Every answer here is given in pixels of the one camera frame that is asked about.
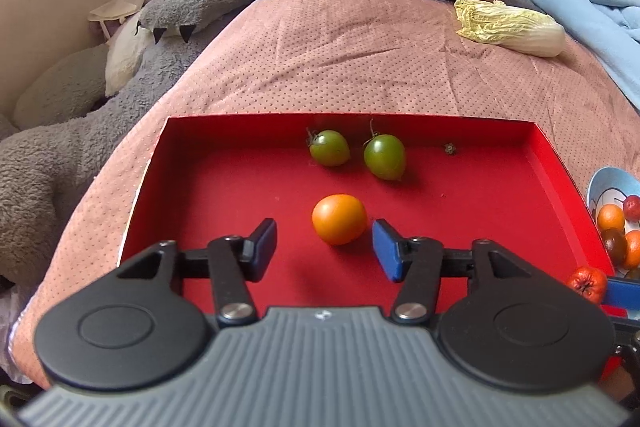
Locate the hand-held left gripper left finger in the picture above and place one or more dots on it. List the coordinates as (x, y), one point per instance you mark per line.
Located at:
(262, 249)

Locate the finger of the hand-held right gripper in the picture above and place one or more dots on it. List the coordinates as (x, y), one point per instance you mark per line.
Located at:
(625, 293)
(631, 337)

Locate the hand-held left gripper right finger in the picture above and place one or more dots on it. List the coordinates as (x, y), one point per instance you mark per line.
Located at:
(386, 252)

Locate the red-orange tomato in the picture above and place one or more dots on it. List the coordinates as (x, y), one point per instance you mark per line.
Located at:
(587, 284)

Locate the orange mandarin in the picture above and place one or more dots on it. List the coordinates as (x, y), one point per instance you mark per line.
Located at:
(611, 218)
(634, 249)

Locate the dark purple round fruit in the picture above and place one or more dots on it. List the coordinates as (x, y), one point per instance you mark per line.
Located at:
(614, 247)

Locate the small orange tomato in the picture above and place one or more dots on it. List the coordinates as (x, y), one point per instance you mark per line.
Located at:
(340, 219)

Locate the red shallow tray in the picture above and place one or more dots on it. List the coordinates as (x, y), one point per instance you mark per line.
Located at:
(225, 187)

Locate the red bumpy fruit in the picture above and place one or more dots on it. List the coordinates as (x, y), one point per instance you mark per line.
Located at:
(632, 207)

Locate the light blue printed bowl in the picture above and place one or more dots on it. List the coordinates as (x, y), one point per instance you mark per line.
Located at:
(602, 187)

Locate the green tomato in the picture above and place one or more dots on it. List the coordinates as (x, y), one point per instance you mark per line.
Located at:
(329, 148)
(385, 157)

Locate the small dried calyx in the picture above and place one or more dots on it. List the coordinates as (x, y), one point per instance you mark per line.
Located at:
(450, 149)

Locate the pink dotted bedspread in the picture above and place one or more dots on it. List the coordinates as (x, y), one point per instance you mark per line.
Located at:
(350, 57)

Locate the napa cabbage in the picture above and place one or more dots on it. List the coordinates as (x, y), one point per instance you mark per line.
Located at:
(520, 32)

